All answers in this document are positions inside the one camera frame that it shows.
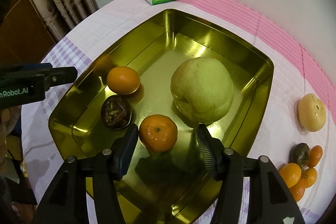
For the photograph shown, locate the orange mandarin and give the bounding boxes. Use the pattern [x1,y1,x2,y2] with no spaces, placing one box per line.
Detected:
[289,180,306,202]
[139,114,178,153]
[301,168,318,188]
[306,145,323,168]

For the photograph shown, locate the yellow-orange mandarin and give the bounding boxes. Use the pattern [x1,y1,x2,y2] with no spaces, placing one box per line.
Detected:
[279,162,301,188]

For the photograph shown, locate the dark passion fruit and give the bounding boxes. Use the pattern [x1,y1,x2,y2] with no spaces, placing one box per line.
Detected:
[289,143,310,169]
[100,95,133,130]

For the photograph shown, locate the orange mandarin front lone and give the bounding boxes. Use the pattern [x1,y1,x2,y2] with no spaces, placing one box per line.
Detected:
[106,67,140,95]

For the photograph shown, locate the orange mandarin top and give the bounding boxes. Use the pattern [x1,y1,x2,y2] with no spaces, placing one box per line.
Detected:
[306,145,323,168]

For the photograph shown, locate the pale yellow apple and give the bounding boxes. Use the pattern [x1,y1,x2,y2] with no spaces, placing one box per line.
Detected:
[298,93,326,132]

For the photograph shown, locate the large green pear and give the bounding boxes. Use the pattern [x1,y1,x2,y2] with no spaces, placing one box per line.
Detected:
[170,57,234,124]

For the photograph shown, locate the person's hand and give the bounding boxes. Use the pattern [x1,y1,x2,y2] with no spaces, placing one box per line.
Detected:
[0,106,22,174]

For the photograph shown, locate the gold toffee tin box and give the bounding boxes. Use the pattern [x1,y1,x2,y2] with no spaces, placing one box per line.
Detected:
[49,9,274,223]

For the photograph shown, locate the pink purple checked tablecloth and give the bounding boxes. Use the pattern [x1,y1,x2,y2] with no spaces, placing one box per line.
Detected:
[20,0,336,224]

